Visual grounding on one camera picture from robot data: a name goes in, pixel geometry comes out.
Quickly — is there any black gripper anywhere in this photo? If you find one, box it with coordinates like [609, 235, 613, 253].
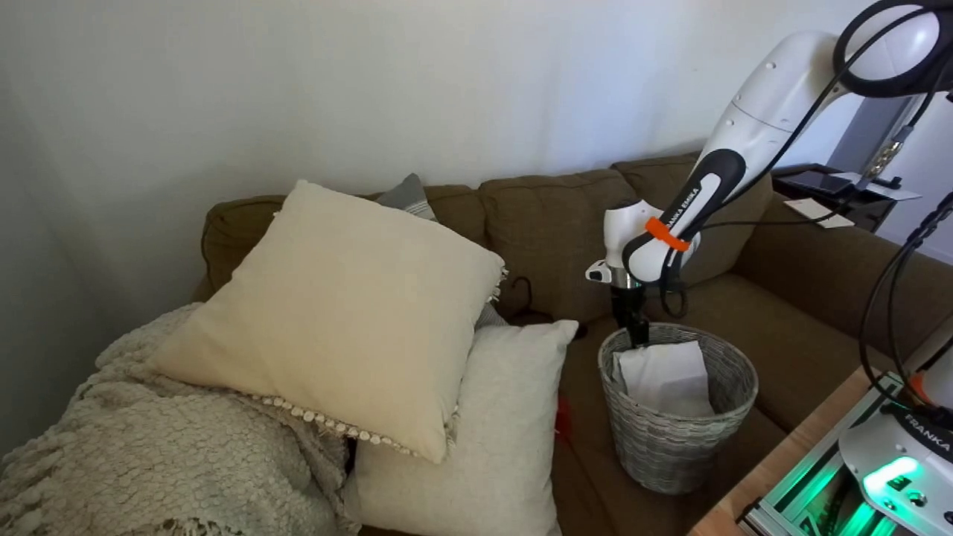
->
[609, 281, 657, 353]

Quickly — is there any grey woven wicker basket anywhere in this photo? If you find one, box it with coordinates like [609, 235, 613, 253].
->
[595, 320, 762, 499]

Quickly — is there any orange band on arm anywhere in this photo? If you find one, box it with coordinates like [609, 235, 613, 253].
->
[643, 214, 691, 253]

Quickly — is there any white cloth in basket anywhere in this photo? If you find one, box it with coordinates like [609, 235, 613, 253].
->
[610, 341, 718, 418]

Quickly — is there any brown fabric sofa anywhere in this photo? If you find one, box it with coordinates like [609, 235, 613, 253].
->
[196, 149, 953, 536]

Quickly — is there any brown sofa seat cushion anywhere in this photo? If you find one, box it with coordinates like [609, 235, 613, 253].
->
[552, 317, 792, 536]
[643, 268, 902, 436]

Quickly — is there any small red object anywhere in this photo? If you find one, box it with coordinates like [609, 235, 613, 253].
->
[554, 393, 576, 448]

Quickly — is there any white fuzzy pillow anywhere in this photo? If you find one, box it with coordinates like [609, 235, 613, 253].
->
[341, 317, 585, 536]

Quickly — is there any wooden table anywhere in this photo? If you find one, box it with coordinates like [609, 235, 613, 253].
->
[685, 363, 892, 536]

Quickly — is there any dark side table with items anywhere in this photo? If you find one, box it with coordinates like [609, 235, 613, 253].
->
[768, 161, 925, 238]

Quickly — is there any cream pillow with pompom trim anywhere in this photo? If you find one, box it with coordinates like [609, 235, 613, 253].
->
[147, 177, 509, 469]

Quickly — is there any grey knitted blanket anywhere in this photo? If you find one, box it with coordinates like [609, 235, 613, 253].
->
[0, 302, 365, 536]

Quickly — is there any black cable on sofa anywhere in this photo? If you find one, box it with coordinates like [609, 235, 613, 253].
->
[493, 271, 561, 328]

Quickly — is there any aluminium frame with green light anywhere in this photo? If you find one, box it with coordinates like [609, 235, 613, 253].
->
[743, 371, 953, 536]

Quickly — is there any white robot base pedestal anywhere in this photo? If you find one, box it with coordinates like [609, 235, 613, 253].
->
[837, 341, 953, 536]

